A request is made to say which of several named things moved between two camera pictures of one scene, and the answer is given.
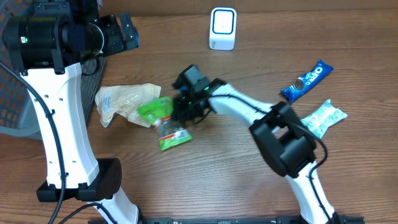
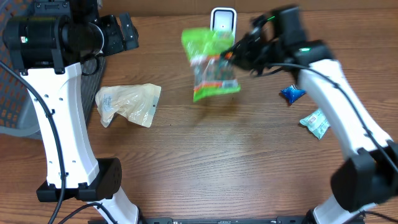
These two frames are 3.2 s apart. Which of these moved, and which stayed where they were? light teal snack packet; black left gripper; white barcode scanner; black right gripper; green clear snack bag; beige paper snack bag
Moved: green clear snack bag; black right gripper
Stayed: white barcode scanner; beige paper snack bag; black left gripper; light teal snack packet
